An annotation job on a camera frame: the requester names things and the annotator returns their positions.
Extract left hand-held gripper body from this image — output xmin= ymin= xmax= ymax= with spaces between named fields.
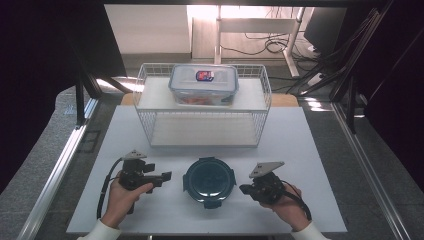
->
xmin=117 ymin=149 xmax=164 ymax=195

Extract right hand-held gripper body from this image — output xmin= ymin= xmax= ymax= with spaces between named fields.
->
xmin=248 ymin=161 xmax=287 ymax=206

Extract dark teal round lid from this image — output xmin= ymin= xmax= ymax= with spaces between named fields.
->
xmin=182 ymin=156 xmax=237 ymax=210

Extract white wire shelf rack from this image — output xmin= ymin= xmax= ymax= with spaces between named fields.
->
xmin=132 ymin=62 xmax=273 ymax=149

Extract clear rectangular food container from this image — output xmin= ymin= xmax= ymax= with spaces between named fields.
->
xmin=167 ymin=63 xmax=240 ymax=107

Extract person's left hand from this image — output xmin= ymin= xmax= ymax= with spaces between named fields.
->
xmin=100 ymin=170 xmax=155 ymax=230

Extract person's right hand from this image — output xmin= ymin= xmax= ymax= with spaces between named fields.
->
xmin=260 ymin=184 xmax=312 ymax=233

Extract wooden board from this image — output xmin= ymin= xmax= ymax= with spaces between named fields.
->
xmin=119 ymin=92 xmax=300 ymax=108

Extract black stand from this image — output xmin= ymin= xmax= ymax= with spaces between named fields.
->
xmin=74 ymin=68 xmax=135 ymax=128
xmin=328 ymin=74 xmax=358 ymax=135

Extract white cabinet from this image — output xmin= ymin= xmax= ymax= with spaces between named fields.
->
xmin=103 ymin=4 xmax=193 ymax=55

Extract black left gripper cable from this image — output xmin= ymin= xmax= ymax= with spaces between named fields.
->
xmin=96 ymin=157 xmax=125 ymax=220

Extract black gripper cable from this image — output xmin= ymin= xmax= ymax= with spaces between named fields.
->
xmin=280 ymin=179 xmax=313 ymax=222
xmin=96 ymin=157 xmax=125 ymax=220

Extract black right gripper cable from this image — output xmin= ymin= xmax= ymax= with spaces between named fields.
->
xmin=280 ymin=179 xmax=313 ymax=222

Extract metal rail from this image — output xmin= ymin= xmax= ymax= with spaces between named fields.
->
xmin=331 ymin=101 xmax=412 ymax=240
xmin=16 ymin=97 xmax=100 ymax=240

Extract black floor cables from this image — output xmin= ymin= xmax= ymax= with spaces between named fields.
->
xmin=220 ymin=30 xmax=322 ymax=64

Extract white desk frame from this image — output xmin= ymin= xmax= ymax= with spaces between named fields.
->
xmin=213 ymin=4 xmax=306 ymax=79

